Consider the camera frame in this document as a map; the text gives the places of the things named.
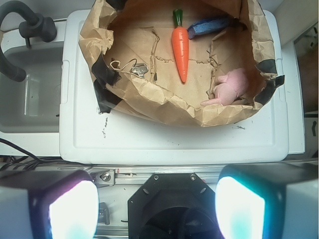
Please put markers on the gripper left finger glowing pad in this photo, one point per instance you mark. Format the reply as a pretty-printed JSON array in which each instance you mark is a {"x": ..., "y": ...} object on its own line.
[{"x": 48, "y": 205}]

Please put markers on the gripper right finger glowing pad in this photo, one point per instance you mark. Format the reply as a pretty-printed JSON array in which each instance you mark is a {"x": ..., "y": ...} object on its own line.
[{"x": 268, "y": 201}]

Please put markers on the blue sponge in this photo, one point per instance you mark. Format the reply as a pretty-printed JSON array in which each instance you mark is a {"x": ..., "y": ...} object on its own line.
[{"x": 207, "y": 26}]

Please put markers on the pink plush toy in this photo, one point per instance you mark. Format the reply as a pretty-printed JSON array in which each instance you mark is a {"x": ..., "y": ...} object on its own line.
[{"x": 229, "y": 87}]

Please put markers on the brown paper bag tray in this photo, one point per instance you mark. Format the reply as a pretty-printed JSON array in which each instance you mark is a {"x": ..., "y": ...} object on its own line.
[{"x": 141, "y": 29}]

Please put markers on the black faucet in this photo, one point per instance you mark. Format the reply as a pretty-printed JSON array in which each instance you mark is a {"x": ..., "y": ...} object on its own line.
[{"x": 34, "y": 25}]

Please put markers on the orange toy carrot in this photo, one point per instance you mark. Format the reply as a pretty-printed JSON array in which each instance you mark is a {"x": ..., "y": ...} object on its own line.
[{"x": 180, "y": 45}]

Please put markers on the aluminium rail with bracket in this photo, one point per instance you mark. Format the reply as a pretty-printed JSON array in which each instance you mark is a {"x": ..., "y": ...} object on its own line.
[{"x": 139, "y": 175}]

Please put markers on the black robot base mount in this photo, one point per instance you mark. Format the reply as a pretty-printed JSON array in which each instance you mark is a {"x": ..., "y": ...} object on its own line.
[{"x": 173, "y": 206}]

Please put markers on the silver keys on ring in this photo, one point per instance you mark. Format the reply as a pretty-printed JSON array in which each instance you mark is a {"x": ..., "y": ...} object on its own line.
[{"x": 138, "y": 69}]

